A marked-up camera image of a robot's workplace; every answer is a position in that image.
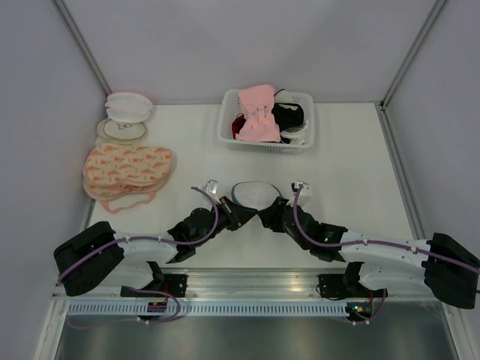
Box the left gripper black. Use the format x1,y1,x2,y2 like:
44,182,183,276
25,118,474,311
195,196,259,247

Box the white mesh laundry bag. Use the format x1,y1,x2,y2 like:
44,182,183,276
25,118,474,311
230,181,283,210

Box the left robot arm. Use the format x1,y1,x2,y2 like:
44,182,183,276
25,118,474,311
53,196,259,297

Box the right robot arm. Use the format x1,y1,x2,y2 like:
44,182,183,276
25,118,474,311
259,197,479,310

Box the white bra in basket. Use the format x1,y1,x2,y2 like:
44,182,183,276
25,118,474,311
275,88,311,146

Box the dark red bra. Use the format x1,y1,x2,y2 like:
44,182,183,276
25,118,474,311
231,114,246,140

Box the black bra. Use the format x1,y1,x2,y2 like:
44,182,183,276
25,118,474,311
271,103,305,144

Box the pink bra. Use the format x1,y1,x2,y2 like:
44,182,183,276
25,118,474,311
237,84,281,143

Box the white pink-edged flat bag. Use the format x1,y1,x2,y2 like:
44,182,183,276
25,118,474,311
100,191,157,214

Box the white pink-trimmed laundry bags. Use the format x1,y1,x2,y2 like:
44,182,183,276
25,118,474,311
105,91,153,124

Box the beige round laundry bag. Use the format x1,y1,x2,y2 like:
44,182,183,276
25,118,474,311
97,118,147,143

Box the white plastic basket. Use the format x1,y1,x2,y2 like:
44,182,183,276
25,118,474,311
217,84,315,154

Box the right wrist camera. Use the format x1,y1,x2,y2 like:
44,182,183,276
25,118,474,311
291,181,312,206

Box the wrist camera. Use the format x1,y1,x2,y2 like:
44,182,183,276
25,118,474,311
202,179,218,195
291,181,312,206

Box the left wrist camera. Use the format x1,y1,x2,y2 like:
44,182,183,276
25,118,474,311
202,179,218,195

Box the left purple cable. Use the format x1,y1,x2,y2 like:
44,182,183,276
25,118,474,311
58,185,222,330

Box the purple cable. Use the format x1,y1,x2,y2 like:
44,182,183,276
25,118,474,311
292,183,480,326
58,185,222,330

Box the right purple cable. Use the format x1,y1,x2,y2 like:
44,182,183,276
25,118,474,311
292,183,480,326

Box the aluminium front rail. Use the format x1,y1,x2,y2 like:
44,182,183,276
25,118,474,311
52,266,436,301

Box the aluminium rail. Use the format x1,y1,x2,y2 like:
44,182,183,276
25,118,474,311
52,266,436,301
374,102,431,240

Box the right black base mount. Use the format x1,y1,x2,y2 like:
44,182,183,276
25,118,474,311
316,274,362,301

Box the white slotted cable duct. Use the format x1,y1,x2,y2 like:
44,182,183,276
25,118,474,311
67,301,348,317

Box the right side aluminium rail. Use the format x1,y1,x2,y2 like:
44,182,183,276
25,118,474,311
374,102,431,240

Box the right aluminium frame post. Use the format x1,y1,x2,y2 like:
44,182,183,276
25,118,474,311
379,0,449,110

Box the aluminium frame post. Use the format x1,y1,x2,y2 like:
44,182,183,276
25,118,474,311
379,0,449,110
51,0,112,96

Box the left aluminium frame post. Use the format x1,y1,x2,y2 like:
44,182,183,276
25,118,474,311
51,0,112,96

